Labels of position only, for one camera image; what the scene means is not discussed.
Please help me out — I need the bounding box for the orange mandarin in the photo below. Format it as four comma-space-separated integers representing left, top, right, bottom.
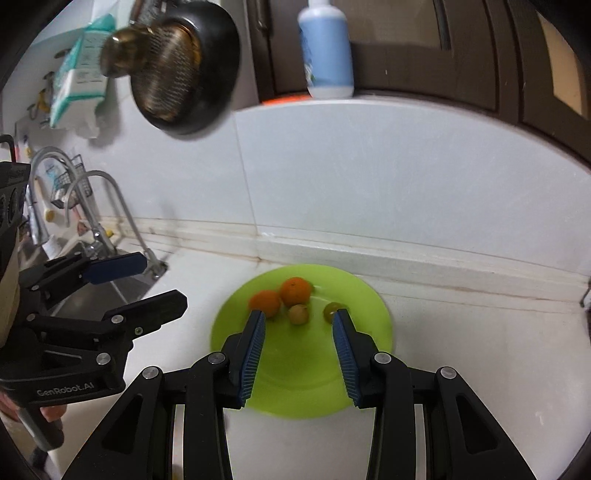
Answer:
249, 290, 281, 319
280, 277, 312, 308

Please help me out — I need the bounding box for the green tomato front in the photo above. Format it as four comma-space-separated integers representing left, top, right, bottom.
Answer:
322, 302, 348, 324

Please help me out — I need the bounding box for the tan longan back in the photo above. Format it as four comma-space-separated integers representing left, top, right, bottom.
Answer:
287, 304, 310, 326

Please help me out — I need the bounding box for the person's left hand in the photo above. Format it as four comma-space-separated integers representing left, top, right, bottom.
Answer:
0, 389, 68, 423

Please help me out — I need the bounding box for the stainless steel sink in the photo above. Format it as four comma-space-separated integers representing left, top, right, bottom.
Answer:
20, 246, 159, 321

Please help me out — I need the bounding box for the large chrome faucet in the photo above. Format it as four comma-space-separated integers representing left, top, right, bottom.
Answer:
26, 146, 108, 260

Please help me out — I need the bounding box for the thin gooseneck faucet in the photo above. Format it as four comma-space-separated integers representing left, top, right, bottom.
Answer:
63, 170, 167, 280

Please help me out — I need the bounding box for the green plate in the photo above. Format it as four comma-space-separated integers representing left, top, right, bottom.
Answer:
211, 264, 394, 419

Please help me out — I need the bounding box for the tissue paper pack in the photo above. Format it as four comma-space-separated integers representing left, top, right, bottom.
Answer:
49, 13, 116, 139

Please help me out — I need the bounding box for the black frying pan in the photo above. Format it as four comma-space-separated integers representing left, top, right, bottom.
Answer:
130, 1, 240, 135

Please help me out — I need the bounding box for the blue white soap bottle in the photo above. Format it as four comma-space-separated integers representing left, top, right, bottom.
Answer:
297, 1, 355, 100

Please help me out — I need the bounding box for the black wire basket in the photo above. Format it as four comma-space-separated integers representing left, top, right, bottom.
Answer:
46, 154, 93, 210

